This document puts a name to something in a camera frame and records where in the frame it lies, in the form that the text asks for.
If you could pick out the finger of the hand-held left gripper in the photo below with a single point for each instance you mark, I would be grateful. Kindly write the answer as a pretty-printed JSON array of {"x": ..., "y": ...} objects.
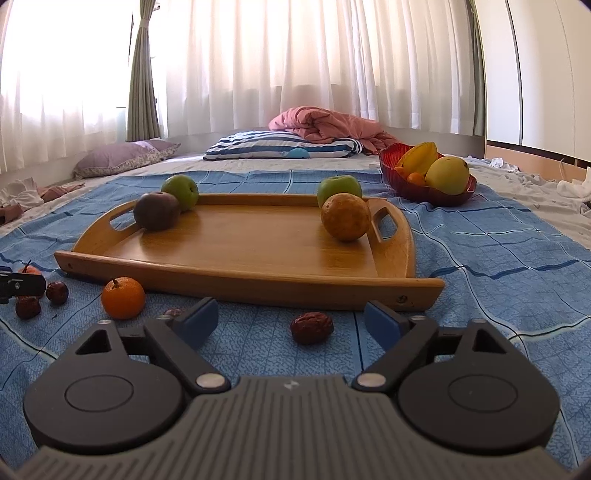
[{"x": 23, "y": 285}]

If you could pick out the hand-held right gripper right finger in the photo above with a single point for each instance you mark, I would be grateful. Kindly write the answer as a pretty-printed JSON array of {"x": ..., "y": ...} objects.
[{"x": 381, "y": 324}]

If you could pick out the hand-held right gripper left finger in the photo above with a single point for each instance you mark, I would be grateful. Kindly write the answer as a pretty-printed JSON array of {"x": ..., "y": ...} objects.
[{"x": 201, "y": 321}]

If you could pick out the tangerine with leaf stem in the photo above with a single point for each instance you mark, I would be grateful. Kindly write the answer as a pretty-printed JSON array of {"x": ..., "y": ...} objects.
[{"x": 31, "y": 270}]

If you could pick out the red date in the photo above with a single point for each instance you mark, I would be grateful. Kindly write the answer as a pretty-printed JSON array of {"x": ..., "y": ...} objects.
[
  {"x": 173, "y": 313},
  {"x": 57, "y": 292},
  {"x": 311, "y": 328},
  {"x": 27, "y": 308}
]

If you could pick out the plain tangerine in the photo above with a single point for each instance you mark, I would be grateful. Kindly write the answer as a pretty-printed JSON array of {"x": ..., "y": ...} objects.
[{"x": 123, "y": 299}]

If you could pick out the wooden tray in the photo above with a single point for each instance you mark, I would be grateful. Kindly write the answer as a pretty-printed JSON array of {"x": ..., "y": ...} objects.
[{"x": 258, "y": 249}]

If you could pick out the brownish orange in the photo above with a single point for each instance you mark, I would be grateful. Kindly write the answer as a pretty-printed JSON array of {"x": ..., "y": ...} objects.
[{"x": 345, "y": 218}]

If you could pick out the dark red apple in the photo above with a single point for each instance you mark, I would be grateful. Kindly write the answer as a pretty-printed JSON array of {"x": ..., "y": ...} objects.
[{"x": 157, "y": 211}]

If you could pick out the large pale green apple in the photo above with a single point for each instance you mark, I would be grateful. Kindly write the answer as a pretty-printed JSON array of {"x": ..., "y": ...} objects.
[{"x": 181, "y": 189}]

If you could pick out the small bright green apple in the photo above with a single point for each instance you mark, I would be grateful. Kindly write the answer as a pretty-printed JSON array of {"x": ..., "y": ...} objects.
[{"x": 339, "y": 187}]

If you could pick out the pink cloth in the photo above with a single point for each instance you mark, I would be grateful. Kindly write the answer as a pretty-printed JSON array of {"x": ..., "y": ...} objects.
[{"x": 55, "y": 191}]

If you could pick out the blue checked bedsheet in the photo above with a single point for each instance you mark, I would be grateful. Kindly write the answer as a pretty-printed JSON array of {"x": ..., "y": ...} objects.
[{"x": 485, "y": 258}]

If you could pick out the red glass bowl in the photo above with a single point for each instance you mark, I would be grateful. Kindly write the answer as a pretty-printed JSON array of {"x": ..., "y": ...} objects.
[{"x": 429, "y": 196}]

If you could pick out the small orange citrus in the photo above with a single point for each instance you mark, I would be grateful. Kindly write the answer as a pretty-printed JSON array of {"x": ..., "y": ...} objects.
[
  {"x": 415, "y": 178},
  {"x": 400, "y": 172}
]

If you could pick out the purple pillow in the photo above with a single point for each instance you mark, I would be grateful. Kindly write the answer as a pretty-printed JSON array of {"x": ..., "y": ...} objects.
[{"x": 120, "y": 157}]

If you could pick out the yellow pear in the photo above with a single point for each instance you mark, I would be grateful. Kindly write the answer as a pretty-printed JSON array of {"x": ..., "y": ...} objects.
[{"x": 447, "y": 175}]

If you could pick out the yellow starfruit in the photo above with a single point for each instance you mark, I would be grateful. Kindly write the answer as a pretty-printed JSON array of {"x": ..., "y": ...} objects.
[{"x": 418, "y": 157}]

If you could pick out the blue white striped pillow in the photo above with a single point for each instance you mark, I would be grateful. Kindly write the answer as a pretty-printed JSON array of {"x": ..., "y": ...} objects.
[{"x": 258, "y": 145}]

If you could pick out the small white cloth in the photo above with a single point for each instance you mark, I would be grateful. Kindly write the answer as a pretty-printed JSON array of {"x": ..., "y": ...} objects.
[{"x": 496, "y": 164}]

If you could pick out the pink quilt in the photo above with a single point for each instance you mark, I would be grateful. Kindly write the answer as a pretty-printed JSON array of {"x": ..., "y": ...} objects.
[{"x": 323, "y": 122}]

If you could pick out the white sheer curtain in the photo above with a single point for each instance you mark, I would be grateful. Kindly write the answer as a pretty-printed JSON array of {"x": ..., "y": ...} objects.
[
  {"x": 60, "y": 69},
  {"x": 323, "y": 55}
]

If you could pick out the green curtain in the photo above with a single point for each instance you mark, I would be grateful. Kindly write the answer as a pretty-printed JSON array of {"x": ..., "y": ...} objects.
[
  {"x": 478, "y": 92},
  {"x": 143, "y": 83}
]

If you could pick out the white clothes pile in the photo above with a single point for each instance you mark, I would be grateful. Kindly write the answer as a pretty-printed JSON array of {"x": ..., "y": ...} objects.
[{"x": 575, "y": 189}]

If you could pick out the white wardrobe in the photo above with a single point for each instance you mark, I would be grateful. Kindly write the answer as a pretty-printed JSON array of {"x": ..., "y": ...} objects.
[{"x": 545, "y": 69}]

